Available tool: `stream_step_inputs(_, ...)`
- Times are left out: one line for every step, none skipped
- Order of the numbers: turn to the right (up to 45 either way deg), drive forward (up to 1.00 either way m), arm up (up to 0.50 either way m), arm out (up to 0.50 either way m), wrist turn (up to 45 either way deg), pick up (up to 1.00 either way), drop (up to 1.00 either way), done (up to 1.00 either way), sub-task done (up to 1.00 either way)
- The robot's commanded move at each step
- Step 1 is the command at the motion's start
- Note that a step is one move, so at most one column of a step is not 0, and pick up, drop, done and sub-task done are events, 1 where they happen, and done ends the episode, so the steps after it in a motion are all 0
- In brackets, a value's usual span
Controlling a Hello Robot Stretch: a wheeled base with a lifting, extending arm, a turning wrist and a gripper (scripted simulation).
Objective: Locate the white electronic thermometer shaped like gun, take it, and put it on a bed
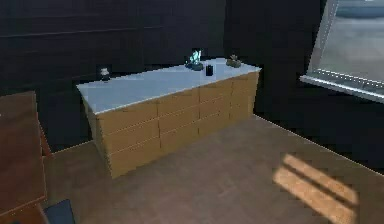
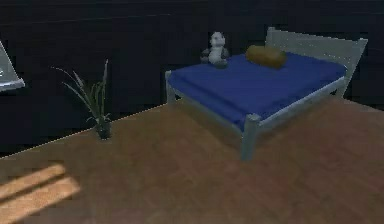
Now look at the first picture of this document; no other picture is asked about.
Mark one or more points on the black cylinder cup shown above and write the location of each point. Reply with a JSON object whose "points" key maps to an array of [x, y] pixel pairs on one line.
{"points": [[209, 70]]}

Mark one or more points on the dark blue cushion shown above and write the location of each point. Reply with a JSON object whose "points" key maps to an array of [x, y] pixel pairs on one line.
{"points": [[60, 212]]}

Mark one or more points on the grey framed window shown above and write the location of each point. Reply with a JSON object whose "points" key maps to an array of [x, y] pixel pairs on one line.
{"points": [[353, 46]]}

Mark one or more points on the teal crystal ornament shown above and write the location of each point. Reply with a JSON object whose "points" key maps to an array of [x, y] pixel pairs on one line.
{"points": [[195, 60]]}

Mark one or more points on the olive green lumpy ornament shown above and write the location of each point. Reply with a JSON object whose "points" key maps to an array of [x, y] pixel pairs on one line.
{"points": [[233, 62]]}

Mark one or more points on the yellow chest of drawers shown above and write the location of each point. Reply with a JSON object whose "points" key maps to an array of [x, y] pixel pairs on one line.
{"points": [[156, 110]]}

